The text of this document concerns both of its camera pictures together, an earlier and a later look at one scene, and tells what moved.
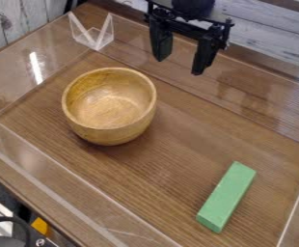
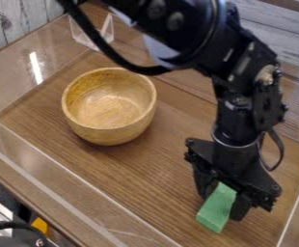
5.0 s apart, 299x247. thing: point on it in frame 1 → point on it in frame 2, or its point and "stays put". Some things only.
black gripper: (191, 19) → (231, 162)
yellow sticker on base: (40, 225) stays put
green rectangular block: (216, 208) stays put
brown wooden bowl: (109, 103) stays put
